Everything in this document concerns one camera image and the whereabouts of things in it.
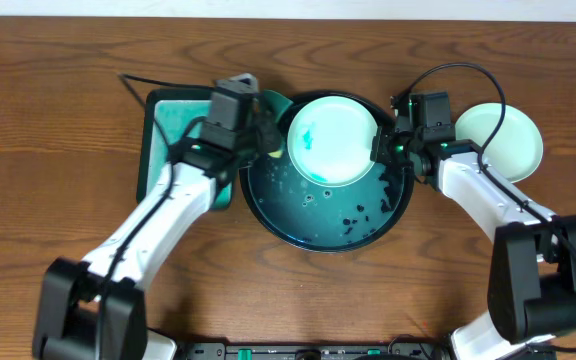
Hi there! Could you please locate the green yellow scrub sponge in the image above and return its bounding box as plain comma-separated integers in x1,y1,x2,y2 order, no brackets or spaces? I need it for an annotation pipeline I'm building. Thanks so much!
261,89,294,159

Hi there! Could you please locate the mint green plate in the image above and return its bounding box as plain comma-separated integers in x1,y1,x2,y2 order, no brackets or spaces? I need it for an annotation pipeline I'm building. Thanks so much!
286,96,377,187
455,103,544,183

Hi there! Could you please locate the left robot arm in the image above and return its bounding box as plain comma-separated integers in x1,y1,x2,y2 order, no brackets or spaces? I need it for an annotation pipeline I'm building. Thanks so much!
32,108,281,359

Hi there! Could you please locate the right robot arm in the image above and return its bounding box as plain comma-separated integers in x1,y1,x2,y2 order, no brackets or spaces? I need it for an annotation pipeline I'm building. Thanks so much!
370,125,576,359

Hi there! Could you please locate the black rectangular tray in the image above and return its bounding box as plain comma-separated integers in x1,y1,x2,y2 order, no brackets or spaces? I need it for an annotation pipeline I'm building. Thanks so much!
136,88,211,203

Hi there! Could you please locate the black round tray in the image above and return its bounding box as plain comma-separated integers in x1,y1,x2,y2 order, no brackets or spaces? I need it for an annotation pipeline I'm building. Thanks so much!
240,90,414,253

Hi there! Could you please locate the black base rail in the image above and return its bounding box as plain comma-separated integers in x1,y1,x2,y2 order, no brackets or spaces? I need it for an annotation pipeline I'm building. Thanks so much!
173,339,452,360

